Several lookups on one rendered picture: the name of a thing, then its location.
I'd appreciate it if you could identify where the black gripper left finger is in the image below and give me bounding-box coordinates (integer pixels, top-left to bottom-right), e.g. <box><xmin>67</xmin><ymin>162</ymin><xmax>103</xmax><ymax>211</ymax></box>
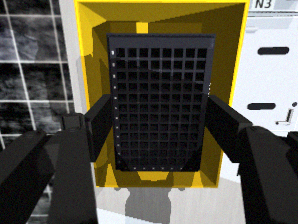
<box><xmin>0</xmin><ymin>94</ymin><xmax>113</xmax><ymax>224</ymax></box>

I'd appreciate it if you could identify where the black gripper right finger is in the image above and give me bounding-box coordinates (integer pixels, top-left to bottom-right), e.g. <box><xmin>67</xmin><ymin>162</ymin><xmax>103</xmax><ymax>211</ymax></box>
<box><xmin>205</xmin><ymin>95</ymin><xmax>298</xmax><ymax>224</ymax></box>

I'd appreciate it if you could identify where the yellow bin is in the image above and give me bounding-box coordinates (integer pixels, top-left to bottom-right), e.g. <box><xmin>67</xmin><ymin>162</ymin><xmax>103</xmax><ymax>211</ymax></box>
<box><xmin>74</xmin><ymin>0</ymin><xmax>250</xmax><ymax>188</ymax></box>

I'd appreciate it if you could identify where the black assay plate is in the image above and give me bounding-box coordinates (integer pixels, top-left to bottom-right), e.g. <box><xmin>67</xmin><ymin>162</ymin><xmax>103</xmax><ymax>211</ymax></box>
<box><xmin>106</xmin><ymin>33</ymin><xmax>216</xmax><ymax>172</ymax></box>

